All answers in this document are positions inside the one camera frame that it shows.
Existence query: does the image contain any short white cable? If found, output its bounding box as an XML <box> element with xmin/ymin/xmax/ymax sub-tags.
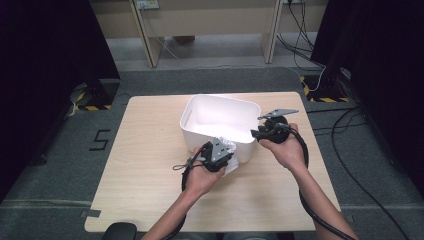
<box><xmin>314</xmin><ymin>64</ymin><xmax>329</xmax><ymax>93</ymax></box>

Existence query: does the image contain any white plastic storage bin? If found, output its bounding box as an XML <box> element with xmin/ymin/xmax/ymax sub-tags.
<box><xmin>179</xmin><ymin>94</ymin><xmax>262</xmax><ymax>164</ymax></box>

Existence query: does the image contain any long thin black floor cable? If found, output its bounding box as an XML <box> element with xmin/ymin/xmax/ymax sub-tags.
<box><xmin>331</xmin><ymin>107</ymin><xmax>411</xmax><ymax>240</ymax></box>

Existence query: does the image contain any person's left hand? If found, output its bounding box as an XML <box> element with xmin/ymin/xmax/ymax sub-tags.
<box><xmin>184</xmin><ymin>147</ymin><xmax>227</xmax><ymax>199</ymax></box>

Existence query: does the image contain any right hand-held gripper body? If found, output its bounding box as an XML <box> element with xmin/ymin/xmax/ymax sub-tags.
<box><xmin>257</xmin><ymin>108</ymin><xmax>300</xmax><ymax>145</ymax></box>

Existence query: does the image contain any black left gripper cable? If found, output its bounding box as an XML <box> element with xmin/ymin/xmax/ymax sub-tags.
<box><xmin>159</xmin><ymin>145</ymin><xmax>207</xmax><ymax>240</ymax></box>

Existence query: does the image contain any person's right hand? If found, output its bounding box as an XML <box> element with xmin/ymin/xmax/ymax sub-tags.
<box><xmin>258</xmin><ymin>122</ymin><xmax>308</xmax><ymax>175</ymax></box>

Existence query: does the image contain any black chair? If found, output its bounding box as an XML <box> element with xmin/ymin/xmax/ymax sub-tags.
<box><xmin>101</xmin><ymin>222</ymin><xmax>138</xmax><ymax>240</ymax></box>

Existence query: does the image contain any white power strip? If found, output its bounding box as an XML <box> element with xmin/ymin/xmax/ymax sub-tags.
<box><xmin>135</xmin><ymin>0</ymin><xmax>160</xmax><ymax>10</ymax></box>

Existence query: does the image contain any black stand base striped tape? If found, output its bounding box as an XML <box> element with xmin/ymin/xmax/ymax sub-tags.
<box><xmin>299</xmin><ymin>74</ymin><xmax>352</xmax><ymax>104</ymax></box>
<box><xmin>71</xmin><ymin>78</ymin><xmax>122</xmax><ymax>113</ymax></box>

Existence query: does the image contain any curved black floor cable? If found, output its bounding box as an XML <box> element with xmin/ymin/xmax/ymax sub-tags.
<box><xmin>313</xmin><ymin>113</ymin><xmax>368</xmax><ymax>134</ymax></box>

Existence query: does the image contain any straight black floor cable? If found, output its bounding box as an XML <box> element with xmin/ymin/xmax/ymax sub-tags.
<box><xmin>306</xmin><ymin>106</ymin><xmax>360</xmax><ymax>114</ymax></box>

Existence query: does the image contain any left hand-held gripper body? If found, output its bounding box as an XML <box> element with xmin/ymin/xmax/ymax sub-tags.
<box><xmin>199</xmin><ymin>137</ymin><xmax>235</xmax><ymax>174</ymax></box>

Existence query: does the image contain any black cable bundle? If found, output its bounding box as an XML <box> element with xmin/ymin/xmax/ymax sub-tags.
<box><xmin>275</xmin><ymin>0</ymin><xmax>329</xmax><ymax>72</ymax></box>

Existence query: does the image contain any white woven cloth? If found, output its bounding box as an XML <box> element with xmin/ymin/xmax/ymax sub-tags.
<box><xmin>218</xmin><ymin>135</ymin><xmax>240</xmax><ymax>177</ymax></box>

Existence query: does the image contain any thick black right gripper cable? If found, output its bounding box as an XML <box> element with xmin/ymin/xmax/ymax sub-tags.
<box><xmin>273</xmin><ymin>122</ymin><xmax>357</xmax><ymax>240</ymax></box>

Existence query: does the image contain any thin grey strap loop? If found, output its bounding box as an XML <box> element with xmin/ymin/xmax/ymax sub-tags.
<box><xmin>172</xmin><ymin>156</ymin><xmax>208</xmax><ymax>171</ymax></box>

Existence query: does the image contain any beige wooden desk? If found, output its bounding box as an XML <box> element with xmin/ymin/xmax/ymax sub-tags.
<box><xmin>89</xmin><ymin>0</ymin><xmax>329</xmax><ymax>69</ymax></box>

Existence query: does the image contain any black curtain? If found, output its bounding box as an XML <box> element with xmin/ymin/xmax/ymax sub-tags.
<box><xmin>309</xmin><ymin>0</ymin><xmax>424</xmax><ymax>191</ymax></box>
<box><xmin>0</xmin><ymin>0</ymin><xmax>121</xmax><ymax>203</ymax></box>

